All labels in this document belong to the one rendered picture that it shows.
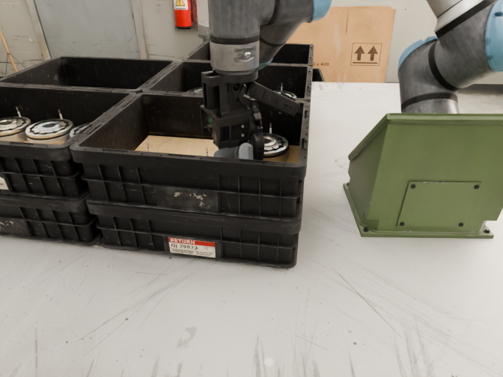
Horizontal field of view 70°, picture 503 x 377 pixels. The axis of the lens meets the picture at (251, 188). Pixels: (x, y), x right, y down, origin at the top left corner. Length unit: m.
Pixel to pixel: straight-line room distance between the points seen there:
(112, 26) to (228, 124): 3.53
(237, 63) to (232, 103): 0.07
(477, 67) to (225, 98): 0.49
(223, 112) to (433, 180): 0.42
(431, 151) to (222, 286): 0.45
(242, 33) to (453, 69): 0.46
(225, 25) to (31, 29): 3.99
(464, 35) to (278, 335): 0.63
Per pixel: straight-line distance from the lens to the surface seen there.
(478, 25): 0.82
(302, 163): 0.56
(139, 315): 0.66
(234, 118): 0.58
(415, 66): 0.90
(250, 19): 0.55
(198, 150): 0.82
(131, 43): 4.03
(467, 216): 0.85
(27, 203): 0.80
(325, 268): 0.71
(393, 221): 0.80
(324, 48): 3.64
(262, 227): 0.62
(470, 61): 0.83
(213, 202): 0.62
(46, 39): 4.39
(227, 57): 0.56
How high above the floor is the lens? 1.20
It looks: 33 degrees down
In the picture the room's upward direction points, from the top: straight up
